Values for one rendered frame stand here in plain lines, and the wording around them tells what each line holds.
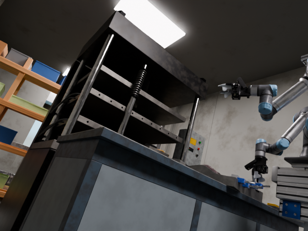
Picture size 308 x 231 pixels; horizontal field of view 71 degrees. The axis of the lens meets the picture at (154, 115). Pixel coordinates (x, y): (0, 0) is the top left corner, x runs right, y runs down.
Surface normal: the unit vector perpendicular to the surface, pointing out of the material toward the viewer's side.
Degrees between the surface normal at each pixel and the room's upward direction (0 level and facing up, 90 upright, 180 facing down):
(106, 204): 90
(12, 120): 90
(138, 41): 90
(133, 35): 90
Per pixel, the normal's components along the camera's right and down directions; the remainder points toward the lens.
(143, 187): 0.60, -0.13
